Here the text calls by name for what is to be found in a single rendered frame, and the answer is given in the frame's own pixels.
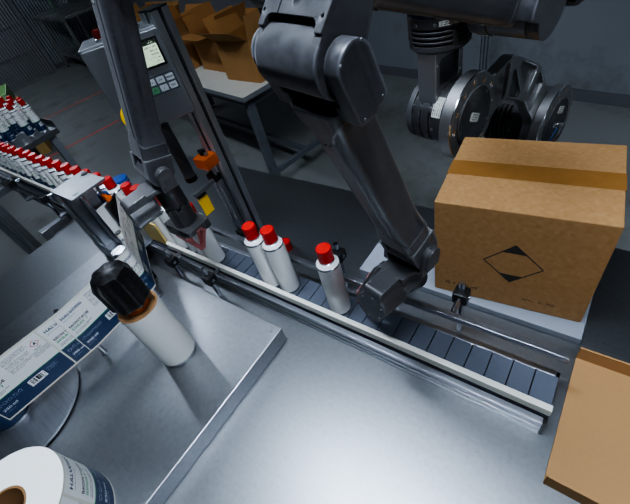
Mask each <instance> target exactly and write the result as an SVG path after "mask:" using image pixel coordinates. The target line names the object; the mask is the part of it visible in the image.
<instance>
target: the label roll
mask: <svg viewBox="0 0 630 504"><path fill-rule="evenodd" d="M0 504H116V500H115V492H114V489H113V486H112V484H111V482H110V480H109V479H108V478H107V477H106V476H105V475H103V474H102V473H100V472H98V471H96V470H94V469H91V468H89V467H87V466H85V465H83V464H81V463H78V462H76V461H74V460H72V459H70V458H68V457H66V456H63V455H61V454H59V453H57V452H55V451H53V450H50V449H48V448H45V447H39V446H38V447H29V448H25V449H22V450H19V451H17V452H14V453H12V454H10V455H8V456H7V457H5V458H3V459H2V460H0Z"/></svg>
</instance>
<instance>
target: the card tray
mask: <svg viewBox="0 0 630 504"><path fill-rule="evenodd" d="M543 484H545V485H547V486H549V487H551V488H552V489H554V490H556V491H558V492H560V493H562V494H564V495H566V496H567V497H569V498H571V499H573V500H575V501H577V502H579V503H581V504H630V363H627V362H624V361H621V360H618V359H615V358H612V357H609V356H607V355H604V354H601V353H598V352H595V351H592V350H589V349H586V348H583V347H581V348H580V350H579V352H578V354H577V356H576V359H575V363H574V367H573V370H572V374H571V378H570V382H569V386H568V389H567V393H566V397H565V401H564V405H563V408H562V412H561V416H560V420H559V424H558V427H557V431H556V435H555V439H554V443H553V446H552V450H551V454H550V458H549V462H548V465H547V469H546V473H545V477H544V481H543Z"/></svg>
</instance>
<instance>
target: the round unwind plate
mask: <svg viewBox="0 0 630 504"><path fill-rule="evenodd" d="M78 388H79V373H78V370H77V367H76V366H74V367H73V368H72V369H71V370H69V371H68V372H67V373H66V374H65V375H63V376H62V377H61V378H60V379H59V380H58V381H56V382H55V383H54V384H53V385H52V386H50V387H49V388H48V389H47V390H46V391H45V392H43V393H42V394H41V395H40V396H39V397H37V398H36V399H35V400H34V401H33V402H32V406H31V409H30V411H29V413H28V415H27V416H26V418H25V419H24V420H23V421H22V422H21V423H20V424H19V425H18V426H16V427H15V428H13V429H12V430H10V431H8V432H4V433H0V460H2V459H3V458H5V457H7V456H8V455H10V454H12V453H14V452H17V451H19V450H22V449H25V448H29V447H38V446H39V447H46V446H47V445H48V444H49V443H50V441H51V440H52V439H53V438H54V436H55V435H56V434H57V433H58V431H59V430H60V428H61V427H62V425H63V424H64V422H65V421H66V419H67V417H68V415H69V414H70V412H71V409H72V407H73V405H74V402H75V400H76V397H77V393H78Z"/></svg>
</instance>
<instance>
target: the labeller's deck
mask: <svg viewBox="0 0 630 504"><path fill-rule="evenodd" d="M114 260H115V259H113V258H111V257H109V256H107V255H106V254H104V253H102V252H101V251H99V252H98V253H97V254H96V255H94V256H93V257H92V258H91V259H89V260H88V261H87V262H86V263H85V264H83V265H82V266H81V267H80V268H78V269H77V270H76V271H75V272H73V273H72V274H71V275H70V276H68V277H67V278H66V279H65V280H63V281H62V282H61V283H60V284H59V285H57V286H56V287H55V288H54V289H52V290H51V291H50V292H49V293H47V294H46V295H45V296H44V297H42V298H41V299H40V300H39V301H37V302H36V303H35V304H34V305H33V306H31V307H30V308H29V309H28V310H26V311H25V312H24V313H23V314H21V315H20V316H19V317H18V318H16V319H15V320H14V321H13V322H11V323H10V324H9V325H8V326H7V327H5V328H4V329H3V330H2V331H0V356H1V355H2V354H3V353H5V352H6V351H7V350H8V349H10V348H11V347H12V346H14V345H15V344H16V343H18V342H19V341H20V340H22V339H23V338H24V337H26V336H27V335H28V334H29V333H31V332H32V331H33V330H35V329H36V328H37V327H39V326H40V325H41V324H43V323H44V322H45V321H47V320H48V319H49V318H50V317H52V316H53V315H54V313H53V311H54V310H55V309H59V310H60V309H61V308H63V307H64V306H65V305H66V304H67V303H68V302H69V301H70V300H71V299H72V298H74V297H75V296H76V295H77V294H78V293H79V292H80V291H81V290H82V289H83V288H85V287H86V286H87V285H88V284H89V283H90V281H91V275H92V273H93V272H94V271H95V270H97V269H98V268H99V267H100V266H101V265H102V264H104V263H106V262H112V261H114ZM149 264H150V268H151V269H152V270H153V271H154V273H155V274H156V275H157V277H156V278H155V279H154V280H155V283H156V284H157V286H158V287H159V288H162V289H163V291H164V293H163V296H162V297H161V298H160V299H161V300H162V301H163V302H164V303H165V305H166V306H167V307H168V308H169V309H170V311H171V312H172V313H173V314H174V315H175V317H176V318H177V319H178V320H179V321H180V323H181V324H182V325H183V326H184V327H185V329H186V330H187V331H188V332H189V333H190V334H191V336H193V337H194V339H195V341H196V349H195V352H194V354H193V355H192V357H191V358H190V359H189V360H188V361H187V362H186V363H184V364H183V365H181V366H178V367H173V368H171V367H167V366H165V365H164V364H163V363H162V362H161V361H160V360H159V359H158V358H157V357H156V356H155V355H154V354H153V353H152V352H151V351H150V350H149V349H148V348H147V347H146V346H145V345H144V344H143V343H142V342H141V341H140V340H139V339H138V338H137V337H136V336H135V335H134V334H133V333H132V332H131V331H130V330H128V329H127V328H126V327H125V326H124V325H123V324H122V323H120V324H119V325H118V326H117V327H116V328H115V329H114V330H113V331H112V332H111V333H110V334H109V335H108V336H107V337H106V339H105V340H104V341H103V342H102V343H101V344H100V345H102V346H103V347H104V348H105V349H106V348H108V349H109V353H108V354H107V355H106V356H102V355H101V352H100V351H99V350H98V349H97V348H95V349H94V350H93V351H92V352H91V353H89V354H88V355H87V356H86V357H85V358H84V359H82V360H81V361H80V362H79V363H78V364H76V365H75V366H76V367H77V370H78V373H79V388H78V393H77V397H76V400H75V402H74V405H73V407H72V409H71V412H70V414H69V415H68V417H67V419H66V421H65V422H64V424H63V425H62V427H61V428H60V430H59V431H58V433H57V434H56V435H55V436H54V438H53V439H52V440H51V441H50V443H49V444H48V445H47V446H46V447H45V448H48V449H50V450H53V451H55V452H57V453H59V454H61V455H63V456H66V457H68V458H70V459H72V460H74V461H76V462H78V463H81V464H83V465H85V466H87V467H89V468H91V469H94V470H96V471H98V472H100V473H102V474H103V475H105V476H106V477H107V478H108V479H109V480H110V482H111V484H112V486H113V489H114V492H115V500H116V504H164V503H165V502H166V500H167V499H168V498H169V496H170V495H171V494H172V492H173V491H174V490H175V488H176V487H177V486H178V484H179V483H180V482H181V480H182V479H183V478H184V476H185V475H186V474H187V472H188V471H189V470H190V468H191V467H192V466H193V464H194V463H195V462H196V460H197V459H198V458H199V456H200V455H201V454H202V452H203V451H204V450H205V448H206V447H207V446H208V444H209V443H210V442H211V440H212V439H213V438H214V436H215V435H216V434H217V432H218V431H219V430H220V428H221V427H222V426H223V424H224V423H225V422H226V420H227V419H228V418H229V416H230V415H231V413H232V412H233V411H234V409H235V408H236V407H237V405H238V404H239V403H240V401H241V400H242V399H243V397H244V396H245V395H246V393H247V392H248V391H249V389H250V388H251V387H252V385H253V384H254V383H255V381H256V380H257V379H258V377H259V376H260V375H261V373H262V372H263V371H264V369H265V368H266V367H267V365H268V364H269V363H270V361H271V360H272V359H273V357H274V356H275V355H276V353H277V352H278V351H279V349H280V348H281V347H282V345H283V344H284V343H285V341H286V340H287V338H286V336H285V334H284V332H283V330H282V329H281V328H279V327H277V326H275V325H273V324H271V323H269V322H267V321H265V320H263V319H261V318H259V317H257V316H255V315H253V314H251V313H249V312H247V311H245V310H243V309H241V308H239V307H237V306H235V305H233V304H231V303H229V302H227V301H225V300H223V299H221V298H219V297H217V296H215V295H213V294H211V293H209V292H207V291H205V290H203V289H201V288H199V287H197V286H195V285H193V284H191V283H189V282H187V281H185V280H183V279H181V278H179V277H177V276H175V275H173V274H171V273H169V272H167V271H165V270H163V269H161V268H159V267H157V266H155V265H153V264H151V263H149Z"/></svg>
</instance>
